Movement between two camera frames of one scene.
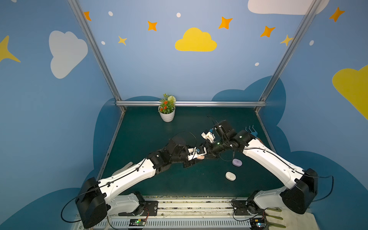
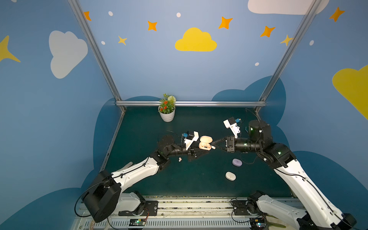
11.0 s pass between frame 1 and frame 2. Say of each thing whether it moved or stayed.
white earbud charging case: stayed
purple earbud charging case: stayed
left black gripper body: moved
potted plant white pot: stayed
